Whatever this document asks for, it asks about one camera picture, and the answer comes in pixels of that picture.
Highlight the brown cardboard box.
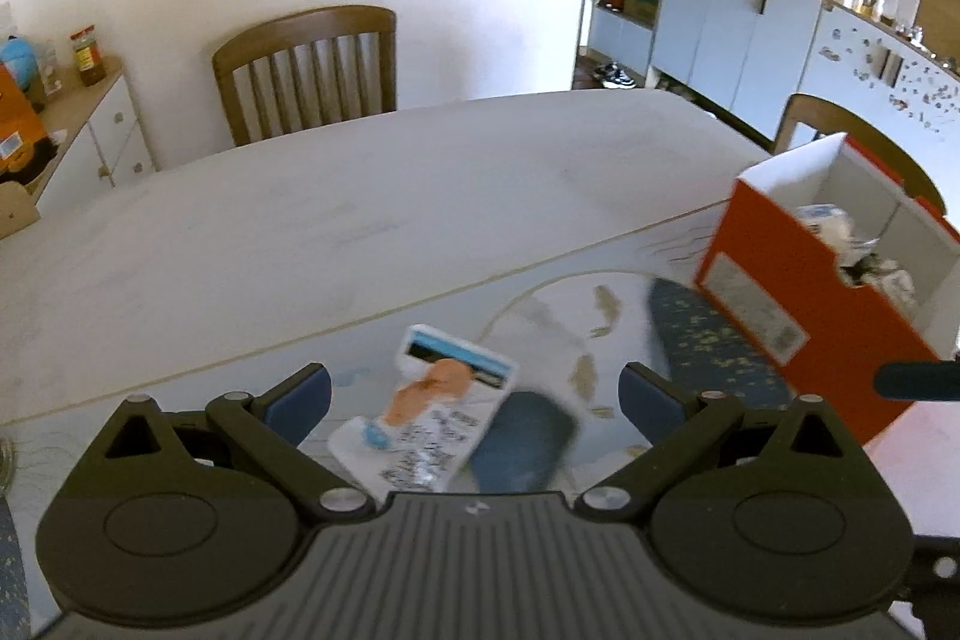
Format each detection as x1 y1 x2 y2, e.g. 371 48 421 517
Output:
0 181 43 241

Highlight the white side cabinet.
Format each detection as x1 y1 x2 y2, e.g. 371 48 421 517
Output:
34 59 159 214

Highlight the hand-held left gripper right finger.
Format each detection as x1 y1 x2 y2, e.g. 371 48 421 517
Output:
572 361 861 525

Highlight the red cardboard box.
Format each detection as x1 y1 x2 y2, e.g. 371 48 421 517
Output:
694 134 960 447

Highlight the white marble desktop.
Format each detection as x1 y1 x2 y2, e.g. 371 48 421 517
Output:
0 89 960 640

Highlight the brown wooden chair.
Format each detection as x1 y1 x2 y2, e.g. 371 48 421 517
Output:
211 5 398 148
771 92 947 218

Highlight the sauce jar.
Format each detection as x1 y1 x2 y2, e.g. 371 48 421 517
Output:
70 25 109 88

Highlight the clear plastic bottle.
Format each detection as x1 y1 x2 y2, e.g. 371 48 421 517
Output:
37 40 65 98

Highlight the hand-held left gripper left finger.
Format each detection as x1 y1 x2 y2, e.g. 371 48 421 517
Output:
103 362 376 525

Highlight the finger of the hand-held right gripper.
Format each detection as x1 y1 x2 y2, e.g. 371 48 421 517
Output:
875 360 960 402

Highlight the light blue round object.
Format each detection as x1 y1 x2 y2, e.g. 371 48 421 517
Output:
0 36 39 94

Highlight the pair of shoes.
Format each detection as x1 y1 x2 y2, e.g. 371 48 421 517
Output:
592 61 638 91

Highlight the orange snack bag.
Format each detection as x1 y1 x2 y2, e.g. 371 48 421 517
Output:
0 62 54 181

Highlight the white wood wall cabinet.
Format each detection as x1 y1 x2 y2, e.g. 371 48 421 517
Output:
574 0 960 155

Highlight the blue white packet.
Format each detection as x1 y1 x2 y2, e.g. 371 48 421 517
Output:
395 325 521 396

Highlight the silver foil wrapper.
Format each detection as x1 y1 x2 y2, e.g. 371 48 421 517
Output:
838 235 920 313

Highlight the white pouch with orange cap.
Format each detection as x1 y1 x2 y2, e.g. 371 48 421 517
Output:
330 359 490 495

